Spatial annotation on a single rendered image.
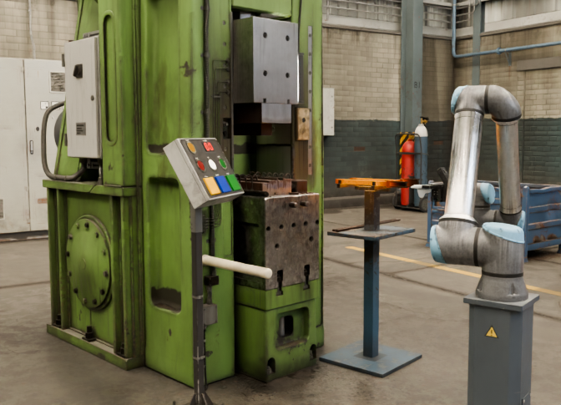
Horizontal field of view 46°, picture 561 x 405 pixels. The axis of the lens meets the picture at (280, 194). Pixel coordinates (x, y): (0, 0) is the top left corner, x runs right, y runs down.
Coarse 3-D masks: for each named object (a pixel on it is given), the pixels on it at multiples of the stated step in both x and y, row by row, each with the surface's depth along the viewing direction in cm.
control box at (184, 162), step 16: (176, 144) 261; (208, 144) 281; (176, 160) 262; (192, 160) 262; (208, 160) 274; (224, 160) 288; (192, 176) 260; (208, 176) 267; (224, 176) 280; (192, 192) 260; (208, 192) 260; (240, 192) 286
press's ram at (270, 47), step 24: (240, 24) 313; (264, 24) 312; (288, 24) 323; (240, 48) 314; (264, 48) 312; (288, 48) 324; (240, 72) 315; (264, 72) 314; (288, 72) 325; (240, 96) 316; (264, 96) 314; (288, 96) 326
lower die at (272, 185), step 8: (248, 176) 339; (264, 176) 337; (240, 184) 328; (248, 184) 324; (256, 184) 320; (264, 184) 318; (272, 184) 322; (280, 184) 326; (288, 184) 329; (272, 192) 322; (280, 192) 326; (288, 192) 330
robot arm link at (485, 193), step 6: (480, 186) 291; (486, 186) 289; (492, 186) 292; (480, 192) 290; (486, 192) 288; (492, 192) 291; (480, 198) 290; (486, 198) 288; (492, 198) 291; (480, 204) 291; (486, 204) 291
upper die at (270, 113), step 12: (240, 108) 325; (252, 108) 318; (264, 108) 315; (276, 108) 321; (288, 108) 326; (240, 120) 325; (252, 120) 319; (264, 120) 315; (276, 120) 321; (288, 120) 327
